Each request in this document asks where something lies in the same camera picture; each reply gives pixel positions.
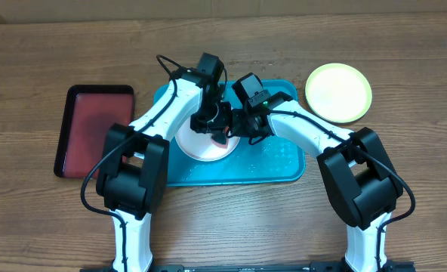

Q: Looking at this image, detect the pink white plastic plate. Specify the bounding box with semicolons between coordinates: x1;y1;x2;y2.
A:
175;118;240;162

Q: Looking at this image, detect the yellow-green plastic plate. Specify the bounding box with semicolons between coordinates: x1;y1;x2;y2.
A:
304;63;373;124

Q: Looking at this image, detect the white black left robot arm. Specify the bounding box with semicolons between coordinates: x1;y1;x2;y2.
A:
94;53;232;271

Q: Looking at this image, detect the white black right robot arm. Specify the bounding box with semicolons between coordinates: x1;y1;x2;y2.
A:
231;73;404;271

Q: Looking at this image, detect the teal plastic serving tray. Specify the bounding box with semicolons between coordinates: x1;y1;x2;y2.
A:
152;79;307;188

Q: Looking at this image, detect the black red-lined sponge tray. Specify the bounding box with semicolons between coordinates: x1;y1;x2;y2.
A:
54;85;134;178

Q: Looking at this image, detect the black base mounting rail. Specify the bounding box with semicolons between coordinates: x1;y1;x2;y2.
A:
79;259;416;272

